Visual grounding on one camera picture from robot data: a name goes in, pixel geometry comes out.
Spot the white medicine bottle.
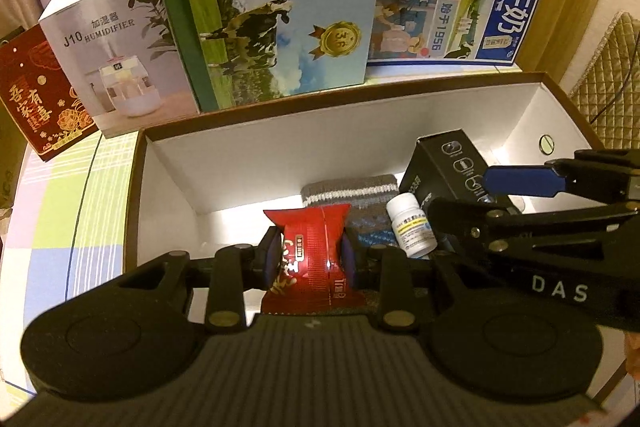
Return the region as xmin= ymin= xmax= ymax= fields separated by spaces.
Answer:
xmin=386 ymin=193 xmax=437 ymax=259

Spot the black product box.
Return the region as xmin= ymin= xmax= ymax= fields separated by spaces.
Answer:
xmin=399 ymin=129 xmax=520 ymax=213

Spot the red snack packet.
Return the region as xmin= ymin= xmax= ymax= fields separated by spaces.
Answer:
xmin=260 ymin=204 xmax=366 ymax=315

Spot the striped knitted sock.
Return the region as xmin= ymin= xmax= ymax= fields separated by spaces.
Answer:
xmin=300 ymin=173 xmax=399 ymax=247

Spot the person right hand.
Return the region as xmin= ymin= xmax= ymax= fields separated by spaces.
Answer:
xmin=624 ymin=332 xmax=640 ymax=381

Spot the quilted brown chair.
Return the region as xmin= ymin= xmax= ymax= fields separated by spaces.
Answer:
xmin=570 ymin=11 xmax=639 ymax=148

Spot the brown cardboard storage box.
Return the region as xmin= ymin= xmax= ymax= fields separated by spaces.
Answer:
xmin=124 ymin=72 xmax=601 ymax=270

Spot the checkered tablecloth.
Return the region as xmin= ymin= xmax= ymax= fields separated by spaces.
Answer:
xmin=0 ymin=60 xmax=640 ymax=413

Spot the white humidifier box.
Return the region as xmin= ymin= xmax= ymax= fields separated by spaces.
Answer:
xmin=39 ymin=0 xmax=200 ymax=138

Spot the red gift box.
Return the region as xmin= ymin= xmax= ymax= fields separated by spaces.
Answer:
xmin=1 ymin=25 xmax=98 ymax=161

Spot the black power cable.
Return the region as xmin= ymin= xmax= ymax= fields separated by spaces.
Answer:
xmin=589 ymin=45 xmax=640 ymax=126

